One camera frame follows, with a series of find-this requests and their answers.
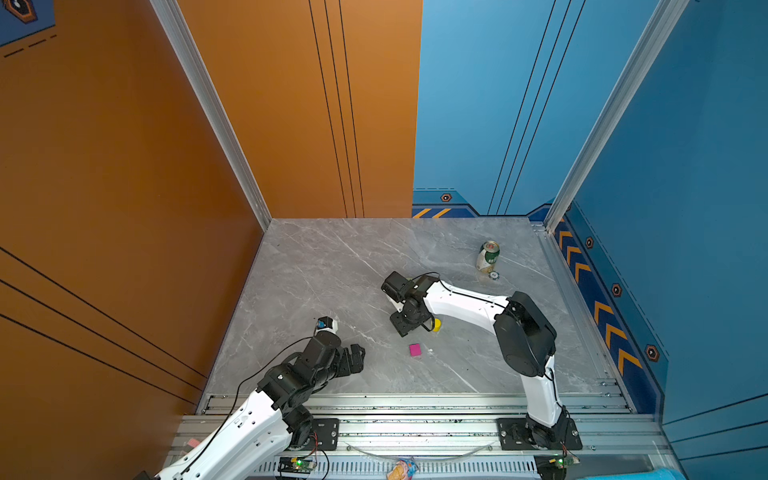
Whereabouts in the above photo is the right aluminium corner post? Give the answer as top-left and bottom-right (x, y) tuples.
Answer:
(543, 0), (689, 235)

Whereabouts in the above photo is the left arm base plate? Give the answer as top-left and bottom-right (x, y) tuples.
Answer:
(300, 417), (340, 452)

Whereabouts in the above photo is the colourful snack wrapper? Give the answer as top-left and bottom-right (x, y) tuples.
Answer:
(386, 459), (418, 480)

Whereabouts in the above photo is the left aluminium corner post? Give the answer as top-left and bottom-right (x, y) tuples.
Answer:
(149, 0), (272, 232)

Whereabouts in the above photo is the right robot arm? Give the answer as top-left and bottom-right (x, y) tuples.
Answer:
(381, 271), (579, 449)

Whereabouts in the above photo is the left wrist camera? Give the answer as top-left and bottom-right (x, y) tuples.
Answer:
(314, 316), (338, 337)

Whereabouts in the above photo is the aluminium corner post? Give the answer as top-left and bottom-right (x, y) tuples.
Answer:
(543, 0), (689, 235)
(149, 0), (272, 232)

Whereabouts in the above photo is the left circuit board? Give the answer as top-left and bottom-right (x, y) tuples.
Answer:
(276, 457), (318, 479)

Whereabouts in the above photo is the green beverage can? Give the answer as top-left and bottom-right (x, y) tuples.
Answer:
(476, 240), (500, 274)

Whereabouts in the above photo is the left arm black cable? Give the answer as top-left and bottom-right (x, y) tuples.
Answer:
(179, 335), (316, 475)

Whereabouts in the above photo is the right circuit board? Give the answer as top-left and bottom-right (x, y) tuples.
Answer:
(549, 453), (581, 470)

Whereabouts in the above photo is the circuit board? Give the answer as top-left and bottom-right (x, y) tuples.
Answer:
(276, 457), (318, 479)
(549, 453), (581, 470)

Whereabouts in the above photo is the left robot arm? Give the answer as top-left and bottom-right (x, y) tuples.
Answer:
(152, 329), (366, 479)

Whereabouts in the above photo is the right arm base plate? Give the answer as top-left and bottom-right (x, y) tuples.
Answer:
(496, 416), (583, 451)

